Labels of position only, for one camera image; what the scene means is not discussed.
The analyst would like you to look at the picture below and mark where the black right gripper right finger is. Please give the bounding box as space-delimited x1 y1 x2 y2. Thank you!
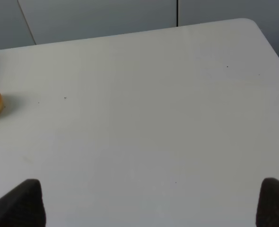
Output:
255 178 279 227

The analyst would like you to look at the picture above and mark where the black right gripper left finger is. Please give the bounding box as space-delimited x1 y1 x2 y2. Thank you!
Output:
0 179 46 227

